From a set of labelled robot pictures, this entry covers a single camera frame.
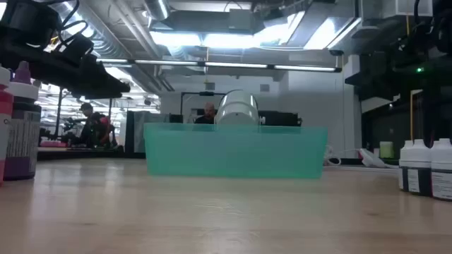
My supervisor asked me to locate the grey cabinet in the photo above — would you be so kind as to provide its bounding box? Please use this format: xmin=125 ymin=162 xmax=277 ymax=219
xmin=124 ymin=110 xmax=162 ymax=155

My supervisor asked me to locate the magenta food coloring bottle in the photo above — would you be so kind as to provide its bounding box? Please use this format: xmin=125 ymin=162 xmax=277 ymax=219
xmin=2 ymin=61 xmax=42 ymax=181

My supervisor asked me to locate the yellow extension cord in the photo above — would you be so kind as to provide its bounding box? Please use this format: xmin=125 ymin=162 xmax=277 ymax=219
xmin=405 ymin=13 xmax=415 ymax=142

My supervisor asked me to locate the person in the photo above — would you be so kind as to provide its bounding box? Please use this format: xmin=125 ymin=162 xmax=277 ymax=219
xmin=194 ymin=102 xmax=218 ymax=125
xmin=63 ymin=102 xmax=119 ymax=149

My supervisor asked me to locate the black monitor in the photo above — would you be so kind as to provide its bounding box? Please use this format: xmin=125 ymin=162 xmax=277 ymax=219
xmin=257 ymin=110 xmax=303 ymax=127

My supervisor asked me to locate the white cylindrical appliance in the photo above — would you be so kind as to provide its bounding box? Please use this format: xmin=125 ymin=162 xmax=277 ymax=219
xmin=214 ymin=89 xmax=266 ymax=126

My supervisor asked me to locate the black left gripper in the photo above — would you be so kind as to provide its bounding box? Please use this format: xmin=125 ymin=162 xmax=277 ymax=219
xmin=0 ymin=33 xmax=131 ymax=100

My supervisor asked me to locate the pink tray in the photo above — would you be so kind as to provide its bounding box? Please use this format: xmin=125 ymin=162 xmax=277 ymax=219
xmin=39 ymin=140 xmax=68 ymax=148

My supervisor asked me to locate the green container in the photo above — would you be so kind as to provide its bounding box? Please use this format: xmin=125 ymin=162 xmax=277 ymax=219
xmin=379 ymin=140 xmax=395 ymax=159

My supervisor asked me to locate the long ceiling light fixture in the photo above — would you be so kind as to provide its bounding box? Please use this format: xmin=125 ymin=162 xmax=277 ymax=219
xmin=95 ymin=58 xmax=343 ymax=73

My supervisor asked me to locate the small white-capped dropper bottle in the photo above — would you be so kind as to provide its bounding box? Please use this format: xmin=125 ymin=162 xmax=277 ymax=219
xmin=405 ymin=138 xmax=433 ymax=197
xmin=429 ymin=138 xmax=452 ymax=202
xmin=398 ymin=140 xmax=415 ymax=193

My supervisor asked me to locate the red food coloring bottle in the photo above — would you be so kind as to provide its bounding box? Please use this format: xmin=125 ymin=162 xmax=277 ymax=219
xmin=0 ymin=65 xmax=15 ymax=186

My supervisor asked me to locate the green cutting mat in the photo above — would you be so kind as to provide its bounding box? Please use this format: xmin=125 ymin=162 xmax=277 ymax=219
xmin=143 ymin=122 xmax=328 ymax=179

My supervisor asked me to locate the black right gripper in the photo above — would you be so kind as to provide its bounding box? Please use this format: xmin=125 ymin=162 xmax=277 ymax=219
xmin=344 ymin=20 xmax=452 ymax=102

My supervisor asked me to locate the white cable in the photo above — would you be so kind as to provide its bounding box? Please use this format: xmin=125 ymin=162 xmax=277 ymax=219
xmin=323 ymin=144 xmax=364 ymax=167

